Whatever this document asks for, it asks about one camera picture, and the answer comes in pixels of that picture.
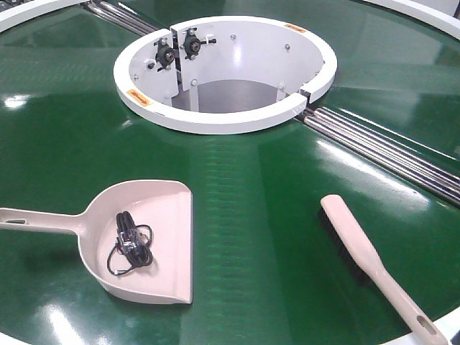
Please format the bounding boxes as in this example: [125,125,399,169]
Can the pink plastic dustpan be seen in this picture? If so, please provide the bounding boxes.
[1,180,193,304]

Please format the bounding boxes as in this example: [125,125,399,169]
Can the thin black cable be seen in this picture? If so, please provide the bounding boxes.
[106,224,154,277]

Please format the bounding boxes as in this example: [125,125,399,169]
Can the pink hand brush black bristles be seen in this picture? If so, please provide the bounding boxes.
[318,194,448,344]

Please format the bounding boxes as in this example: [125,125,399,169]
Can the yellow arrow warning sticker front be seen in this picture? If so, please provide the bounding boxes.
[127,88,151,106]

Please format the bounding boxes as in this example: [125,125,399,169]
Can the yellow arrow warning sticker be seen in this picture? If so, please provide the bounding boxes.
[284,23,307,33]
[127,88,151,106]

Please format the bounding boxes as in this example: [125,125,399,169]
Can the yellow arrow warning sticker back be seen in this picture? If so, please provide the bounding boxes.
[284,23,307,33]

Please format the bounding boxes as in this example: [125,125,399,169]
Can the steel rollers upper left gap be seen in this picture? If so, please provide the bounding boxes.
[83,1,158,36]

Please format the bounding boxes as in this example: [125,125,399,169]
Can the steel rollers gap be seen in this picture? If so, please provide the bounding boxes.
[83,1,158,36]
[295,107,459,206]

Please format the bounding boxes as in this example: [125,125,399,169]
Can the steel rollers right gap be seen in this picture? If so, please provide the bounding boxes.
[295,107,459,206]

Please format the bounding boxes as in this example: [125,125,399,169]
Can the white outer rim right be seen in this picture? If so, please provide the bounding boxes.
[368,0,459,40]

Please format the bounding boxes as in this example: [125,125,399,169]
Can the white rim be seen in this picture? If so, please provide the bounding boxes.
[0,0,83,32]
[368,0,459,40]

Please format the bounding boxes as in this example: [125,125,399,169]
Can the white outer rim left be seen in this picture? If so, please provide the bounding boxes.
[0,0,83,32]

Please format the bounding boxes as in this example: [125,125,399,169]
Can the white central ring housing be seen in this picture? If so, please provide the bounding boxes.
[114,16,338,134]

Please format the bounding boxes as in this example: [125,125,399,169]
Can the right black bearing mount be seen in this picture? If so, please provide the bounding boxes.
[181,28,217,60]

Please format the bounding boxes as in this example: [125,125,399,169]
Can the black bearing mount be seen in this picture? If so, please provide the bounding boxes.
[155,38,175,71]
[181,28,217,60]

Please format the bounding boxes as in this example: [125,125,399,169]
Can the left black bearing mount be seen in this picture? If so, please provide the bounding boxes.
[155,38,175,71]

